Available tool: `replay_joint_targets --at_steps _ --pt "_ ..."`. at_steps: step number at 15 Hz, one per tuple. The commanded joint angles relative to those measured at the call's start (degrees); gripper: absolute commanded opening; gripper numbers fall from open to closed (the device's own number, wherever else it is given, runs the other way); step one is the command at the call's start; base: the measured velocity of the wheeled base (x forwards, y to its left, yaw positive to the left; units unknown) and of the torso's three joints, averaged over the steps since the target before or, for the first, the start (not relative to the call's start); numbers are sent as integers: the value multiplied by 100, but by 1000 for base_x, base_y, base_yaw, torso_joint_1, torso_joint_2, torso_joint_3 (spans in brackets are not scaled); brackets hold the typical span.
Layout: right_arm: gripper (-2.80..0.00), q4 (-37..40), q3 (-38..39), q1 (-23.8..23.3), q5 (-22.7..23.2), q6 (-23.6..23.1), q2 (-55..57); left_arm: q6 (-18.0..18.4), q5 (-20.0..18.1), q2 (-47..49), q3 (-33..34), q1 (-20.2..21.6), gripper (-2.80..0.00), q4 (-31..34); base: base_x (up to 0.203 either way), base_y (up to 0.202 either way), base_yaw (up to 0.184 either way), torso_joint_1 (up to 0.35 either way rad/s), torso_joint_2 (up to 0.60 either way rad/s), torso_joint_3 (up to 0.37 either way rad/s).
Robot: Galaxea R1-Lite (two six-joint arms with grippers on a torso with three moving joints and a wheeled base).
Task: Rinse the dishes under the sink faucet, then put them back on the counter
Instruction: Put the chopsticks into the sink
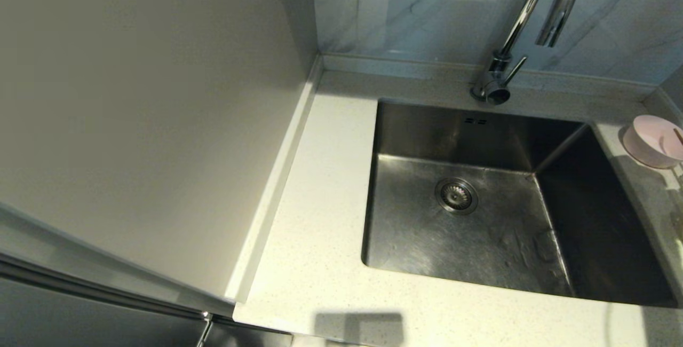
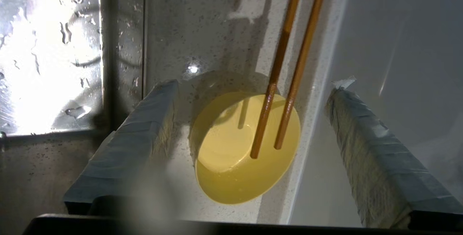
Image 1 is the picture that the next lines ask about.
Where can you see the pink bowl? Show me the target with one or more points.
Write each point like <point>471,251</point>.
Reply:
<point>648,147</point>

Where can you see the chrome sink faucet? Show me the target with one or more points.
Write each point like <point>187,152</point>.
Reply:
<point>500,64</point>

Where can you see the stainless steel sink basin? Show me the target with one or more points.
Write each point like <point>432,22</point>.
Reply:
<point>480,240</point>

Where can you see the round metal sink drain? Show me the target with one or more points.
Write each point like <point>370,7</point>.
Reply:
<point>456,196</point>

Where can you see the grey cabinet door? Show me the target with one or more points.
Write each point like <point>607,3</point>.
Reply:
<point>80,309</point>

